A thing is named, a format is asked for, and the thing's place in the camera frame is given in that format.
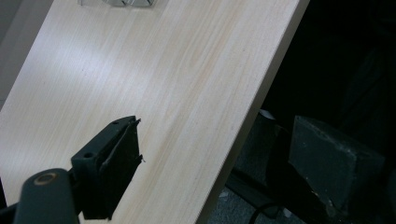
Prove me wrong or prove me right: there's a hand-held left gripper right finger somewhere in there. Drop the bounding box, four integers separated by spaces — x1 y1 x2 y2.
287 115 386 219

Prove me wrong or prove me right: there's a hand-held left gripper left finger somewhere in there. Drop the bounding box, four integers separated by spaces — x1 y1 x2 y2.
70 115 144 221

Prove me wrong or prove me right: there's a clear shiny container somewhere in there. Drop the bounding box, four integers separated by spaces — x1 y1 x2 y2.
77 0 157 8

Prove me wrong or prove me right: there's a black cable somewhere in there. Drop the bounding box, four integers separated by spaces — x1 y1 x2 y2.
247 202 282 224

